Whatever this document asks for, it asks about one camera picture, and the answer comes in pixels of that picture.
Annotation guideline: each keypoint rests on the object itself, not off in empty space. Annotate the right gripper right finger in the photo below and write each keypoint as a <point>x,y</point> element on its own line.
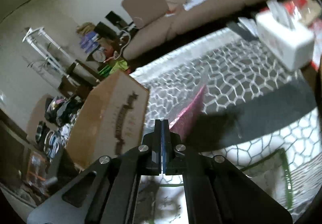
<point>216,191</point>

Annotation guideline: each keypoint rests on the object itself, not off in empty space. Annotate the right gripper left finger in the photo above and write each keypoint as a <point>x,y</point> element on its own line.
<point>106,192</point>

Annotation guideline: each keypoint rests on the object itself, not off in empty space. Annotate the dark purple clothing package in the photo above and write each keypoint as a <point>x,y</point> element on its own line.
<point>182,117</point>

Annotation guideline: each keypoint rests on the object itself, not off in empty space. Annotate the large cardboard box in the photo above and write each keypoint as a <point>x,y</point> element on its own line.
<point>111,120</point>

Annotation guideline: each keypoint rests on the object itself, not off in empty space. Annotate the green bag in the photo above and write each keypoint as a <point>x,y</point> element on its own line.
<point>107,69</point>

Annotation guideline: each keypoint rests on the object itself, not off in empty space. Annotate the blue boxes stack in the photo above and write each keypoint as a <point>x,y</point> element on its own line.
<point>89,42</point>

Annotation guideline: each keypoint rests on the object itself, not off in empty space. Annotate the black speaker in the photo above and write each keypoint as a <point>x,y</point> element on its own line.
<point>116,20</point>

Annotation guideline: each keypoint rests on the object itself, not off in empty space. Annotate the white tissue box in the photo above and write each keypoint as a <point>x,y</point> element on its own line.
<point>291,42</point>

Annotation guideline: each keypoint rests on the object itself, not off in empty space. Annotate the white paper on sofa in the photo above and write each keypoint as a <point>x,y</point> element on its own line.
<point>192,3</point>

